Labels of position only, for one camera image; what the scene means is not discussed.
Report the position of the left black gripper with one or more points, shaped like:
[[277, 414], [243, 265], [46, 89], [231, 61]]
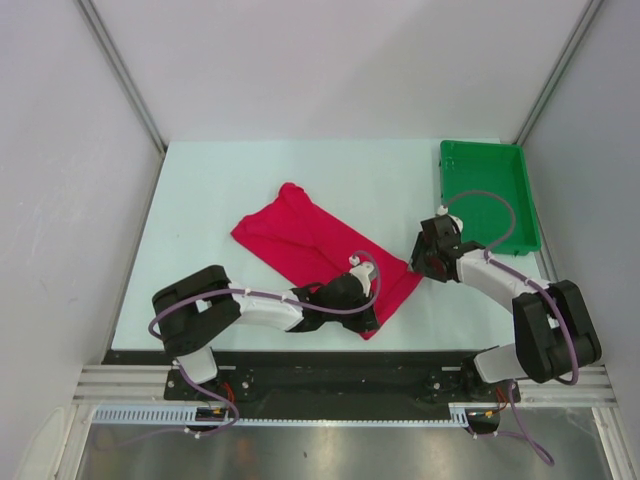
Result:
[[366, 321]]

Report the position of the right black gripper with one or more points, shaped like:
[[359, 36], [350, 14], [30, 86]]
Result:
[[417, 261]]

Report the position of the red t-shirt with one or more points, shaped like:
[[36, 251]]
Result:
[[306, 244]]

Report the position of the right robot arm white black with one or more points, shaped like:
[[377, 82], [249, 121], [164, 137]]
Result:
[[554, 336]]

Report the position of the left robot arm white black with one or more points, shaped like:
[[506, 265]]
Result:
[[192, 312]]

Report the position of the green plastic tray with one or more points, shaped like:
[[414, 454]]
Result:
[[487, 186]]

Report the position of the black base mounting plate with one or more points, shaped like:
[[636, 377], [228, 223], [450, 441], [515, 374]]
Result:
[[432, 377]]

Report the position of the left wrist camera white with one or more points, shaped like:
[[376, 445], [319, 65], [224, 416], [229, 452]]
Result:
[[365, 271]]

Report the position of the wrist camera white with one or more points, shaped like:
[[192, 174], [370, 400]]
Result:
[[457, 222], [365, 271]]

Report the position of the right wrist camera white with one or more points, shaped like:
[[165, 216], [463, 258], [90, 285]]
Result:
[[457, 222]]

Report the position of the right aluminium corner post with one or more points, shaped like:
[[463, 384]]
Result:
[[560, 67]]

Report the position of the aluminium corner post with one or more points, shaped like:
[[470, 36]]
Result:
[[560, 67], [116, 62]]

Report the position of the aluminium frame rail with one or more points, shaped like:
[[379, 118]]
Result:
[[141, 384]]

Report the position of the slotted cable duct grey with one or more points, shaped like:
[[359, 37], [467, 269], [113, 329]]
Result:
[[201, 416]]

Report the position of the left aluminium corner post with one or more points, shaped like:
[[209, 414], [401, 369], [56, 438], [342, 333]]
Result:
[[116, 62]]

